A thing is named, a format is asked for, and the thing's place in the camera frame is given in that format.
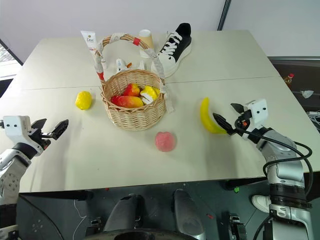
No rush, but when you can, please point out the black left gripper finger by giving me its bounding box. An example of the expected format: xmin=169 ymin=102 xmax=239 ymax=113
xmin=50 ymin=119 xmax=70 ymax=141
xmin=30 ymin=118 xmax=48 ymax=131

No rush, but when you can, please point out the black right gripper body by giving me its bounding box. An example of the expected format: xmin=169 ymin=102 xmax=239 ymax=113
xmin=233 ymin=109 xmax=253 ymax=137

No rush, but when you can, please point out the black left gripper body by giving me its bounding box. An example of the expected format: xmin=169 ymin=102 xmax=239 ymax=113
xmin=27 ymin=126 xmax=55 ymax=151

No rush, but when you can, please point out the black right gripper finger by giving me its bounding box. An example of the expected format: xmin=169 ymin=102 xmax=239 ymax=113
xmin=230 ymin=102 xmax=249 ymax=115
xmin=212 ymin=112 xmax=235 ymax=136

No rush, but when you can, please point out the wicker basket with handle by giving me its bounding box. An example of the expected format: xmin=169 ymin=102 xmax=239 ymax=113
xmin=93 ymin=33 xmax=176 ymax=132

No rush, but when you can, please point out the yellow lemon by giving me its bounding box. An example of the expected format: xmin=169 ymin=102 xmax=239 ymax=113
xmin=75 ymin=91 xmax=94 ymax=111

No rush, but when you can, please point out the amber bottle with red cap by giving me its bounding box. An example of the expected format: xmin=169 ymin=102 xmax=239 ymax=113
xmin=283 ymin=72 xmax=296 ymax=89

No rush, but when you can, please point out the pink peach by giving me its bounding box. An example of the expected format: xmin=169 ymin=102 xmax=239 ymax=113
xmin=154 ymin=130 xmax=178 ymax=153

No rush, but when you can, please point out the crumpled white paper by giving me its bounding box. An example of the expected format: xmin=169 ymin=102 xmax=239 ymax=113
xmin=299 ymin=89 xmax=315 ymax=99

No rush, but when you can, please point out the large red yellow mango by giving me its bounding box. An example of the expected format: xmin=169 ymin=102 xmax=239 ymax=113
xmin=110 ymin=95 xmax=145 ymax=109

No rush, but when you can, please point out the yellow white peeled banana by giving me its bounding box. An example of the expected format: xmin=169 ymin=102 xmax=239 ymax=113
xmin=139 ymin=85 xmax=161 ymax=105

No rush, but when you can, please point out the small red yellow mango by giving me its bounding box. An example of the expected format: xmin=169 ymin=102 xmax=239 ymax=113
xmin=123 ymin=83 xmax=141 ymax=98

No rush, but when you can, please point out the white shoe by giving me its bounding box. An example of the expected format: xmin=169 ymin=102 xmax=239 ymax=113
xmin=250 ymin=194 xmax=272 ymax=216

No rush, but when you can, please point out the black and white sneaker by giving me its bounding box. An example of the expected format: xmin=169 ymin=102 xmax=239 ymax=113
xmin=150 ymin=22 xmax=193 ymax=78

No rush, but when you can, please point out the white Dove tube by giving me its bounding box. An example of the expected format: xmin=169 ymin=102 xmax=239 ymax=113
xmin=80 ymin=30 xmax=109 ymax=70

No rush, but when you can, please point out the dark metal pole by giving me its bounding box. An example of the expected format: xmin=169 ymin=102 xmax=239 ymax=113
xmin=216 ymin=0 xmax=232 ymax=32

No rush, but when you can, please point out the dark rounded shape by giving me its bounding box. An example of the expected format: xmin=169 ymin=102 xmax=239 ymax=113
xmin=173 ymin=188 xmax=206 ymax=236
xmin=103 ymin=193 xmax=144 ymax=233

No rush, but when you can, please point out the brown paper cup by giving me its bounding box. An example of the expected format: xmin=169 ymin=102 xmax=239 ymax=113
xmin=138 ymin=29 xmax=156 ymax=59

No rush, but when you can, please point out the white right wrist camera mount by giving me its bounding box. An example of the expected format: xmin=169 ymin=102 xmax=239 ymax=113
xmin=244 ymin=98 xmax=269 ymax=125

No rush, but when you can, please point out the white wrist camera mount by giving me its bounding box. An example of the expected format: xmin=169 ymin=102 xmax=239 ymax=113
xmin=2 ymin=115 xmax=33 ymax=145
xmin=244 ymin=98 xmax=269 ymax=125

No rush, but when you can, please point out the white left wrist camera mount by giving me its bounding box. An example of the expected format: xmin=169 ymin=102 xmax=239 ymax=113
xmin=2 ymin=115 xmax=33 ymax=145

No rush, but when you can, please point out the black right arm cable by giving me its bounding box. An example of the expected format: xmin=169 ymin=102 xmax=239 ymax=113
xmin=234 ymin=119 xmax=315 ymax=240

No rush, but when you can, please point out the white cable bundle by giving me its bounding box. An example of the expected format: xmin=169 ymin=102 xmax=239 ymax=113
xmin=308 ymin=109 xmax=320 ymax=127

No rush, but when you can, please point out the thin white cord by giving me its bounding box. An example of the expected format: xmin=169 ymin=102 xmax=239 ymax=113
xmin=73 ymin=199 xmax=88 ymax=236

